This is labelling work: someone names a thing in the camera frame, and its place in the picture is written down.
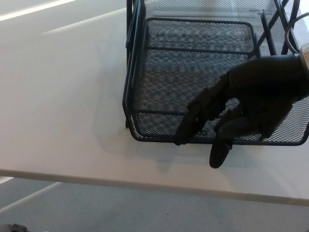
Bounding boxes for black wire organizer frame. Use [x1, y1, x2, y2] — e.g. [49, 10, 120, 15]
[125, 0, 300, 129]

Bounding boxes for black mesh lower tray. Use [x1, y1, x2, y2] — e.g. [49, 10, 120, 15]
[136, 17, 261, 136]

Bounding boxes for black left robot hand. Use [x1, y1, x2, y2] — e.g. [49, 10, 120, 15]
[4, 223, 28, 232]

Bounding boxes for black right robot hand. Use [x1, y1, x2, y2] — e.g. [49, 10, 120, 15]
[174, 55, 309, 169]

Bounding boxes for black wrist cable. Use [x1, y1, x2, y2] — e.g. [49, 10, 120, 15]
[284, 0, 309, 53]

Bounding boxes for black mesh sliding drawer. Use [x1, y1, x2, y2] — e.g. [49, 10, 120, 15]
[122, 0, 309, 147]

